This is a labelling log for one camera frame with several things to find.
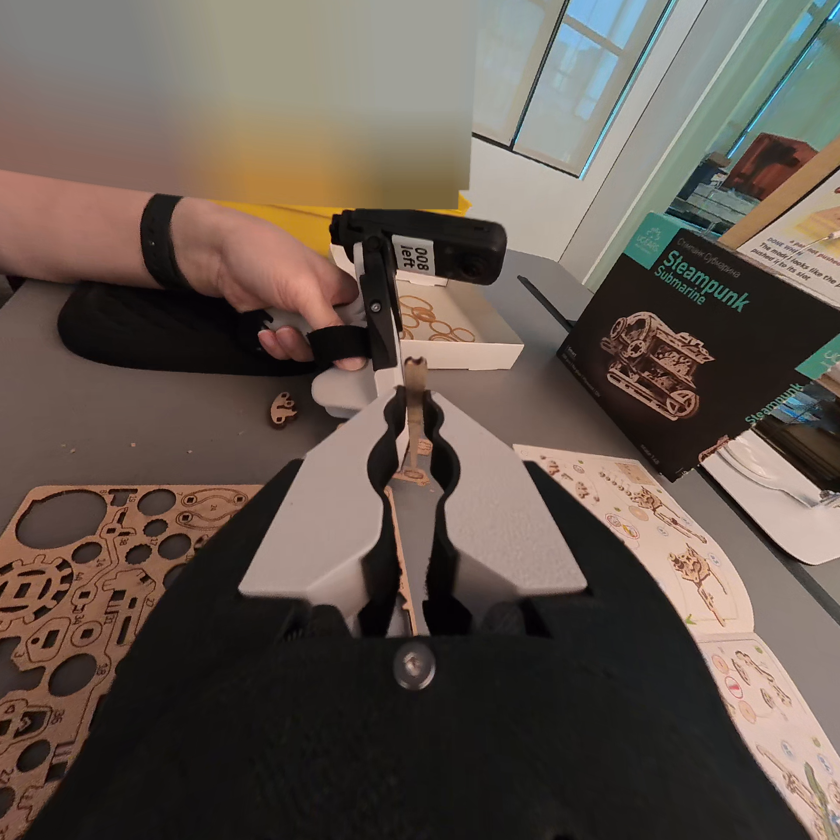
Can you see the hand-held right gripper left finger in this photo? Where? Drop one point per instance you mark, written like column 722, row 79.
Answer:
column 315, row 525

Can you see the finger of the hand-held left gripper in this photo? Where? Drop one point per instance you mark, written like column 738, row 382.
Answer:
column 388, row 382

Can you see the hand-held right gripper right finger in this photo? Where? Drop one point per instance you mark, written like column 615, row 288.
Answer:
column 505, row 525

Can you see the forked wooden model part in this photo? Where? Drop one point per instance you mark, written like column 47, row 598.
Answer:
column 415, row 400

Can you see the laser-cut wooden sheet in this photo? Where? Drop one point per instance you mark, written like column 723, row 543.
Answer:
column 98, row 590

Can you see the black model kit box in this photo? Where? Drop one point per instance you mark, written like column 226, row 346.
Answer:
column 656, row 315

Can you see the person's left hand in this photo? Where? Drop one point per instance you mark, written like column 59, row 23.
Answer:
column 262, row 269

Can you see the pile of rubber bands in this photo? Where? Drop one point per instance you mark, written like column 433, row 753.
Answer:
column 446, row 331

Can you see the white cardboard tray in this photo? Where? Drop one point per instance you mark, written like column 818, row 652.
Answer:
column 485, row 338

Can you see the small heart-shaped wooden part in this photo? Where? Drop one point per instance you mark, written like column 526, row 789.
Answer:
column 283, row 410

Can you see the black table slot cover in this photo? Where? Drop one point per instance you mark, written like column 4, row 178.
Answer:
column 544, row 302

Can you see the yellow plastic bin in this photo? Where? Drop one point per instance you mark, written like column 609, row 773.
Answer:
column 295, row 220

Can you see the large glass window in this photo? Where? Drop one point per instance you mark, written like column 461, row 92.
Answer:
column 571, row 79

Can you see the illustrated instruction booklet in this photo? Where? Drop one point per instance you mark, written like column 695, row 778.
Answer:
column 722, row 590

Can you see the black ribbed wrist rest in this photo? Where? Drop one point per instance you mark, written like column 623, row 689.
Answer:
column 164, row 328

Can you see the black wristband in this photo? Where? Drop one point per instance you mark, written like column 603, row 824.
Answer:
column 161, row 243

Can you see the white glossy sheet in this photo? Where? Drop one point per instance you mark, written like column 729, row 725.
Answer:
column 787, row 525

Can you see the wooden easel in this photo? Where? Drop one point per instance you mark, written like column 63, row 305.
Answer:
column 761, row 210

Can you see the printed info card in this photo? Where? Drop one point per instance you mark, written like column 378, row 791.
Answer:
column 800, row 243

